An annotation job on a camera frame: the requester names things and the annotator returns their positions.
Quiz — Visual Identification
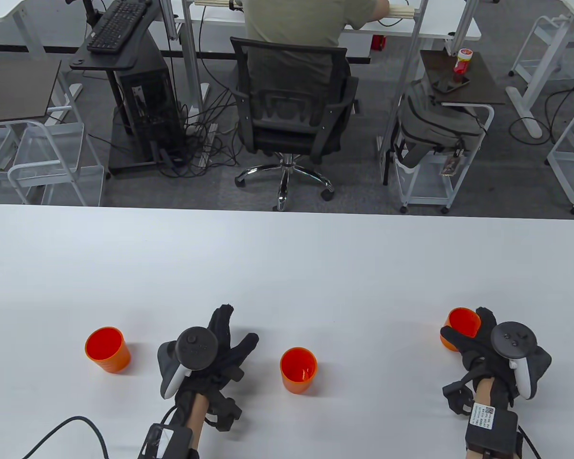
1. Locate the black floor cable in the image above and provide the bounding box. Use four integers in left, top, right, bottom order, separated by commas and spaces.
509, 84, 574, 145

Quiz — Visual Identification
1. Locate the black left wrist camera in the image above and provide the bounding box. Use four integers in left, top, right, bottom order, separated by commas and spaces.
143, 423, 195, 459

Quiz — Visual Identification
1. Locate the black smartphone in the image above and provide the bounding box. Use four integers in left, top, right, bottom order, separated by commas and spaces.
432, 76, 471, 94

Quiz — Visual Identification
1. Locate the black keyboard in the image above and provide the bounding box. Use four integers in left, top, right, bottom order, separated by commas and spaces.
87, 0, 153, 54

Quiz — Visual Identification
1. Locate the white wire cart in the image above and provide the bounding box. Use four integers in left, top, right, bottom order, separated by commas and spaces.
509, 15, 574, 96
547, 91, 574, 214

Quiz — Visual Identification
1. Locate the grey hand controller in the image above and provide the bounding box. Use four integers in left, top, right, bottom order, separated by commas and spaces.
157, 327, 219, 399
490, 321, 552, 400

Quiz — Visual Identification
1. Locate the red jar with pale lid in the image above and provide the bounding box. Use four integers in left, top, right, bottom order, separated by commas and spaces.
453, 48, 474, 76

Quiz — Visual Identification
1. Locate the black glove cable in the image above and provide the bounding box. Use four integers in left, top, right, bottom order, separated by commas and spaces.
22, 416, 110, 459
516, 425, 542, 459

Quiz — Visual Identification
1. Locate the grey backpack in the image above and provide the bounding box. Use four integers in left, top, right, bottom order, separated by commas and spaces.
395, 79, 488, 169

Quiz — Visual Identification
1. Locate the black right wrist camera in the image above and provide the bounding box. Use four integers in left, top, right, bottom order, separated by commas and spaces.
465, 404, 525, 459

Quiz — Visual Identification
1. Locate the black computer cart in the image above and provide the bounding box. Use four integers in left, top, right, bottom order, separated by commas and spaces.
70, 0, 192, 175

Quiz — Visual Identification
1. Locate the white power strip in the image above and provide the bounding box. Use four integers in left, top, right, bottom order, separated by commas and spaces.
199, 123, 218, 168

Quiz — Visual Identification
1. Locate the long white desk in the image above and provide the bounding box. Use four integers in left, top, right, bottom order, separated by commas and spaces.
170, 0, 482, 41

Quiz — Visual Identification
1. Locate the black mesh office chair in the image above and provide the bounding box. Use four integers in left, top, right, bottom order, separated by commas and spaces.
230, 37, 360, 212

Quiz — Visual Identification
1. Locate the orange plastic cup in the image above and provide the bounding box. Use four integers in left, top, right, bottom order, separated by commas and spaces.
440, 307, 482, 353
85, 327, 132, 374
280, 347, 318, 395

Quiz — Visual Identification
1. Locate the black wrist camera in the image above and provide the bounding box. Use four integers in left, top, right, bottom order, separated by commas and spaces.
143, 423, 195, 459
465, 404, 525, 459

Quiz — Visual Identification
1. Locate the white desk with white legs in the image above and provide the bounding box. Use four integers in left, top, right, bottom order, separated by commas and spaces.
0, 0, 113, 98
506, 0, 574, 139

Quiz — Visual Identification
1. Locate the person's right forearm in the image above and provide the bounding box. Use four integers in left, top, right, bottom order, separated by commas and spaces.
473, 375, 499, 417

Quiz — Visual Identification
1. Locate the tangle of black floor cables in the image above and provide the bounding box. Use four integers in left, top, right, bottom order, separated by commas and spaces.
88, 86, 242, 178

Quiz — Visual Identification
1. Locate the brown-top white side cart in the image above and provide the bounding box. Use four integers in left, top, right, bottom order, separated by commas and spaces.
0, 58, 105, 207
378, 49, 507, 214

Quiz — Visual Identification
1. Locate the beige wooden strip bundle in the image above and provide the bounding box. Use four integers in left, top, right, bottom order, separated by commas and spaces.
379, 4, 419, 21

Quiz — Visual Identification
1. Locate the aluminium frame post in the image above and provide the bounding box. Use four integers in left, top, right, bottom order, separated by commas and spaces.
181, 0, 210, 118
380, 0, 430, 153

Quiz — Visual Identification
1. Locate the black monitor pole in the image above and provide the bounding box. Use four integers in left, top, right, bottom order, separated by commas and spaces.
66, 0, 101, 27

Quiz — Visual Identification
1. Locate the person's right hand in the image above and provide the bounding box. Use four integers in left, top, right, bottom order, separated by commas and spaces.
441, 307, 519, 417

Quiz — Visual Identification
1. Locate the black computer tower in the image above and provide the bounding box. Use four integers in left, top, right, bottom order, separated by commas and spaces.
114, 45, 188, 163

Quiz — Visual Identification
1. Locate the person's left forearm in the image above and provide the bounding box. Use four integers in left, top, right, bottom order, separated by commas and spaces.
182, 390, 212, 454

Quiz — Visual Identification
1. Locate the person's left hand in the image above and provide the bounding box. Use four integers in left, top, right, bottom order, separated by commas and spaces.
172, 304, 260, 432

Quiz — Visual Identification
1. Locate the grey right hand controller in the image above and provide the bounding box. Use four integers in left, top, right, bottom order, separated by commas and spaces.
490, 321, 552, 400

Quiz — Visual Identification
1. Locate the grey left hand controller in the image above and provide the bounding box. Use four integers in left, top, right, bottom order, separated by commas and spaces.
157, 327, 219, 399

